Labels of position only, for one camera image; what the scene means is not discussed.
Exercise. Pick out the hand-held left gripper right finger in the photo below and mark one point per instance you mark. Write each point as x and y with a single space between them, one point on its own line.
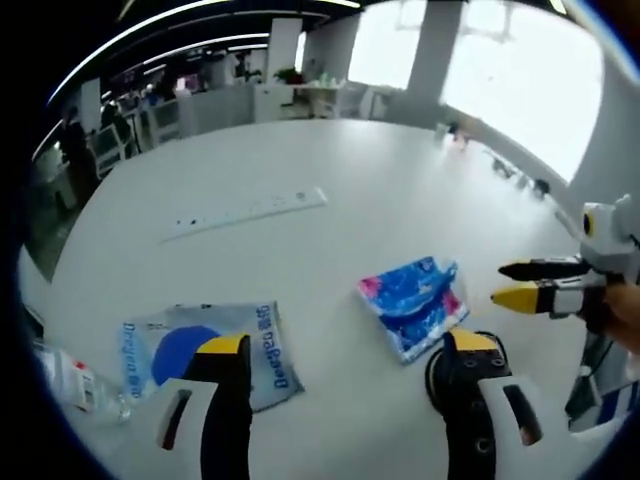
470 390

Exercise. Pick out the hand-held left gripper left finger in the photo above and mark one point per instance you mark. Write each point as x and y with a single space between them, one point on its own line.
225 400

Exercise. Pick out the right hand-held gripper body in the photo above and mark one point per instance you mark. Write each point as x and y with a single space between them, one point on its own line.
612 240

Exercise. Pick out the pale blue wet wipes packet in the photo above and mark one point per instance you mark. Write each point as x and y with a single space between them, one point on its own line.
272 350

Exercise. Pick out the blue floral tissue packet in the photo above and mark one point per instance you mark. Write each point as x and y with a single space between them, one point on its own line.
410 305

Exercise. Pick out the clear plastic bottle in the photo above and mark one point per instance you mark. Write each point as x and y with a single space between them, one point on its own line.
75 385

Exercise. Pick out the person's right hand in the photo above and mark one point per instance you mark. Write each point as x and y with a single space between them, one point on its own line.
627 310

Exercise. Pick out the small black object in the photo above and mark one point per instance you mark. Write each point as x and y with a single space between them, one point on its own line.
541 187

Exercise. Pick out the blue striped cloth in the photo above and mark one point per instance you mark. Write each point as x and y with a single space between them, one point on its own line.
620 400

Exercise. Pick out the person's white coat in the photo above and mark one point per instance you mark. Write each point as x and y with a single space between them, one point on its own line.
595 431

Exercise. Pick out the white power strip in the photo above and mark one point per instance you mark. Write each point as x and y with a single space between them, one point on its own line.
240 216

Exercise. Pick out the white office chair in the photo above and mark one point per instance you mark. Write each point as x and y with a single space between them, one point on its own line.
165 122

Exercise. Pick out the potted plant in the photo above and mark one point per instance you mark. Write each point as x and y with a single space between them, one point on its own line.
287 76

